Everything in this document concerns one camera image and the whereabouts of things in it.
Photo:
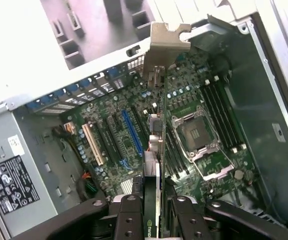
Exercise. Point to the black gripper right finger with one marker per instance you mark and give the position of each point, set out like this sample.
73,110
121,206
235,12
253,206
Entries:
188,220

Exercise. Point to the grey parts rack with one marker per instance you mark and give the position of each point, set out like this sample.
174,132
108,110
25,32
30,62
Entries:
96,20

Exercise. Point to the blue expansion slot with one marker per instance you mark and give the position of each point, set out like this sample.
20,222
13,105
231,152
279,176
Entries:
132,133

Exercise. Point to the black RAM slot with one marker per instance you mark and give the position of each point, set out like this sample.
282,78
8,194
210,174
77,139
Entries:
221,115
233,115
227,115
216,115

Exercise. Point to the grey power supply unit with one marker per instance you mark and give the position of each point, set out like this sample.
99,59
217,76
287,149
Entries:
21,150

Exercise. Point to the silver chipset heatsink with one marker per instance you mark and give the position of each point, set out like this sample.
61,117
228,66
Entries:
126,186

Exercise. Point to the coin cell battery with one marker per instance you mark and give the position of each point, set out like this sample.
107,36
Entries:
239,174

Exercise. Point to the blue card retention clip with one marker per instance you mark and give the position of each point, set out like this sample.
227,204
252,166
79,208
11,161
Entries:
59,95
115,73
73,89
87,83
34,105

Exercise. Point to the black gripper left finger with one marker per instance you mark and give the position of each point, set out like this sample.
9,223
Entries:
128,220

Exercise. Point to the green motherboard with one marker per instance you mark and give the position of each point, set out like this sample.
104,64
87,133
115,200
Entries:
183,82

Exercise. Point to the silver socket cover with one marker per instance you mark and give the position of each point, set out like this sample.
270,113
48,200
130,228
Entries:
221,173

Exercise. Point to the long black expansion slot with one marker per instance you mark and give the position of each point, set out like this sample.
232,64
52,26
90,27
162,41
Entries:
103,143
115,137

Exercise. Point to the black open PC case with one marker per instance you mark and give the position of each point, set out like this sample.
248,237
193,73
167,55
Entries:
254,105

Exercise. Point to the white expansion slot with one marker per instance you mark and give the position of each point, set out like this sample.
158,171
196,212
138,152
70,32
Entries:
92,145

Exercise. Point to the white power connector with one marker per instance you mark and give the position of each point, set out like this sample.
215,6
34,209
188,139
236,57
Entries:
69,128

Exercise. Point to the CPU socket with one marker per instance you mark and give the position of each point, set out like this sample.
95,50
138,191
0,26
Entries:
196,132

